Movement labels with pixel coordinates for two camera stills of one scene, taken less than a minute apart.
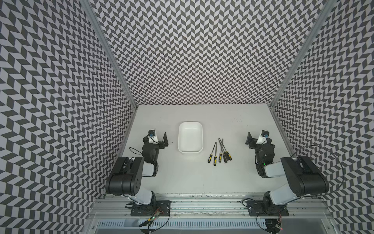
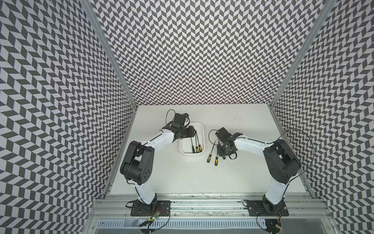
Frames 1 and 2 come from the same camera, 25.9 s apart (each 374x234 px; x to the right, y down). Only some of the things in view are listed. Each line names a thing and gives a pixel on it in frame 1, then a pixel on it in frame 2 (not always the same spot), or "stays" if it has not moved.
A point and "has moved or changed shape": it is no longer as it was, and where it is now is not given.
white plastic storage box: [190, 137] stays
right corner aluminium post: [303, 52] stays
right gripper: [249, 139] to [221, 154]
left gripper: [161, 143] to [191, 133]
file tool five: [229, 155] has moved or changed shape
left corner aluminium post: [91, 13] stays
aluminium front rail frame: [190, 207] stays
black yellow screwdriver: [215, 159] stays
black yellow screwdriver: [223, 154] has moved or changed shape
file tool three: [220, 157] has moved or changed shape
